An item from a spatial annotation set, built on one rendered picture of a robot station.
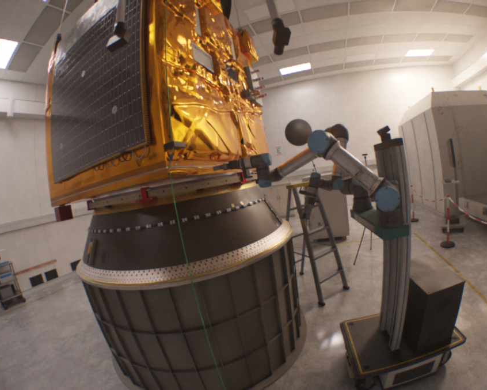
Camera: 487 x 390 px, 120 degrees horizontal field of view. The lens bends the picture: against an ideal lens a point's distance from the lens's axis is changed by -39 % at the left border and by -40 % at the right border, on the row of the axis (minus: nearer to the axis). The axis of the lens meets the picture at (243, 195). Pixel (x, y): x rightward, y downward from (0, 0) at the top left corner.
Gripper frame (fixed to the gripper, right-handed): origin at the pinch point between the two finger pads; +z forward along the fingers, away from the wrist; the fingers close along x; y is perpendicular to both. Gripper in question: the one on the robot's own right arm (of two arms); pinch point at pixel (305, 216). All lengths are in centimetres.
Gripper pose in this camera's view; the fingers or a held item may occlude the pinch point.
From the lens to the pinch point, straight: 164.2
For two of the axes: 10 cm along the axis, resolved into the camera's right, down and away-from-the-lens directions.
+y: 9.6, 2.5, -0.9
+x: 0.8, 0.5, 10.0
